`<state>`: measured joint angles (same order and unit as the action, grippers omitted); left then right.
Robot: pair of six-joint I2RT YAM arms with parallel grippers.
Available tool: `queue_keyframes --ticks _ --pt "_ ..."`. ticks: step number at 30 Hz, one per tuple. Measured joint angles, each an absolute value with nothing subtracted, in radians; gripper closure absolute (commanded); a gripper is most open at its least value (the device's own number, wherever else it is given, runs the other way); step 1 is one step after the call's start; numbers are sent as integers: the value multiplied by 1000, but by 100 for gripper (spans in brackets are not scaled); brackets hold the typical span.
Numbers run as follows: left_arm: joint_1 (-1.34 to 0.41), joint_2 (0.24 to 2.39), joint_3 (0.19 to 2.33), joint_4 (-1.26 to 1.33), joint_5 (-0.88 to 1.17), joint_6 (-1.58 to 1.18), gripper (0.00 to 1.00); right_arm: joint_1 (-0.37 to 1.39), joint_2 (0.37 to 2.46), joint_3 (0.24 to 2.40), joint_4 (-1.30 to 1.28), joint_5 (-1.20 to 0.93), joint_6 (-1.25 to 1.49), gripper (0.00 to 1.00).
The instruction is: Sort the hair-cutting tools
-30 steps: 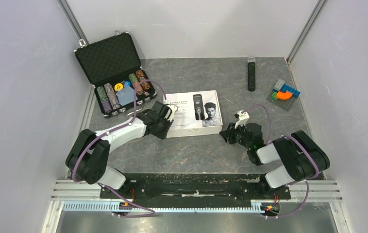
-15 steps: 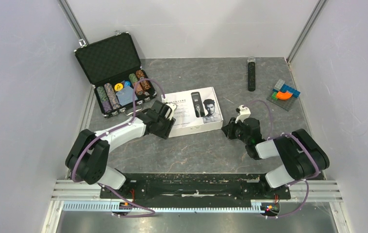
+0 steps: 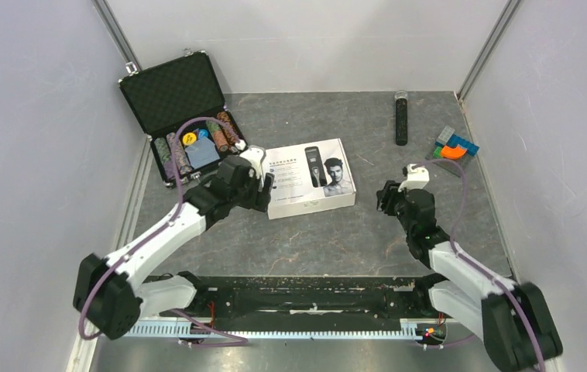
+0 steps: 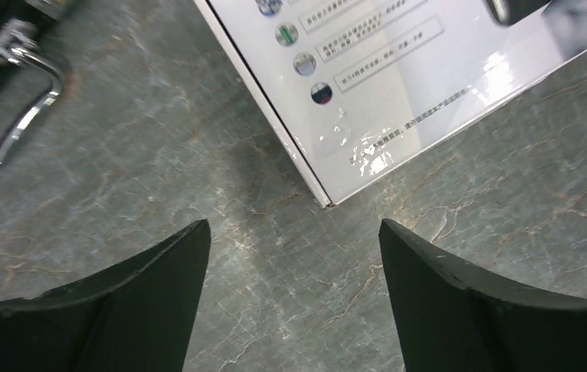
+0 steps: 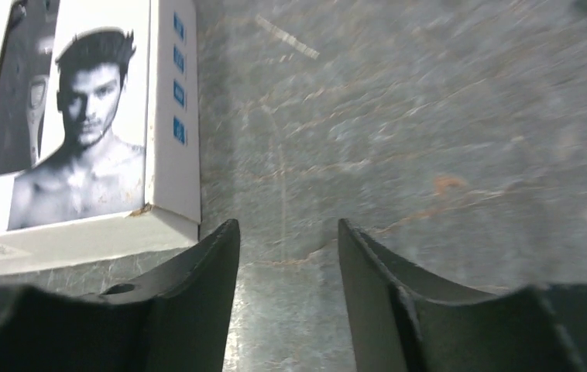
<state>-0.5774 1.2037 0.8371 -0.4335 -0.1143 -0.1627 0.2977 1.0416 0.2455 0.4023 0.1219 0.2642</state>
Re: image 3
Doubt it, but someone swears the white clipper kit box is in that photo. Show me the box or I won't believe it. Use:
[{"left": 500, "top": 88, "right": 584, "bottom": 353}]
[{"left": 263, "top": 138, "right": 357, "bottom": 220}]

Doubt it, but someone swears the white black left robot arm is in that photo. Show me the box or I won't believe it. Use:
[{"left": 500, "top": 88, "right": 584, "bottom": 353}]
[{"left": 73, "top": 146, "right": 274, "bottom": 340}]

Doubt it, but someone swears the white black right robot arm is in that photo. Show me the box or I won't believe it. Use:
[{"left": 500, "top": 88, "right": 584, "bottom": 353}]
[{"left": 376, "top": 181, "right": 564, "bottom": 371}]

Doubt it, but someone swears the colourful building block set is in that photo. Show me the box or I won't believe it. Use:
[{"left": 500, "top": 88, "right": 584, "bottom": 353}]
[{"left": 425, "top": 126, "right": 479, "bottom": 171}]

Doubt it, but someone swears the black glitter tube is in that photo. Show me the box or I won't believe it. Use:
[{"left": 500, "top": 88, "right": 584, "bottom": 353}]
[{"left": 394, "top": 91, "right": 408, "bottom": 146}]

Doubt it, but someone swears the black poker chip case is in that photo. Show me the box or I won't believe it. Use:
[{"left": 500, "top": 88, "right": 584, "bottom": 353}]
[{"left": 118, "top": 50, "right": 245, "bottom": 188}]

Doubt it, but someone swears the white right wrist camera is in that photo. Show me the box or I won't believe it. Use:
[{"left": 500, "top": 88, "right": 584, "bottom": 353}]
[{"left": 398, "top": 164, "right": 430, "bottom": 192}]

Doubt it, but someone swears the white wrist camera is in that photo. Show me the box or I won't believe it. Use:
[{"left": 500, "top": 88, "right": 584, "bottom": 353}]
[
  {"left": 235, "top": 141, "right": 266, "bottom": 179},
  {"left": 398, "top": 164, "right": 430, "bottom": 192}
]

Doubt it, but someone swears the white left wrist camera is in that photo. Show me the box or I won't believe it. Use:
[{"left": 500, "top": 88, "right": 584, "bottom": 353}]
[{"left": 235, "top": 141, "right": 266, "bottom": 179}]

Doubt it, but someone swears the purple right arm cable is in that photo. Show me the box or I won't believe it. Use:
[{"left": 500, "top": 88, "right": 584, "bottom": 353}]
[{"left": 408, "top": 157, "right": 548, "bottom": 372}]

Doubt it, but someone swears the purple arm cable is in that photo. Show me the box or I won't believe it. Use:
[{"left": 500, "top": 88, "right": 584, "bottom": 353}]
[
  {"left": 408, "top": 157, "right": 548, "bottom": 372},
  {"left": 77, "top": 116, "right": 249, "bottom": 347}
]

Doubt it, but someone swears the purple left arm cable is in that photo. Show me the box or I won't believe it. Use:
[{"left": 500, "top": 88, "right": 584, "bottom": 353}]
[{"left": 77, "top": 116, "right": 249, "bottom": 347}]

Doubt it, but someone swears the aluminium frame rail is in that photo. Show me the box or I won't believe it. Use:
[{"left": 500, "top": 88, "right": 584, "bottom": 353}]
[{"left": 65, "top": 287, "right": 495, "bottom": 372}]

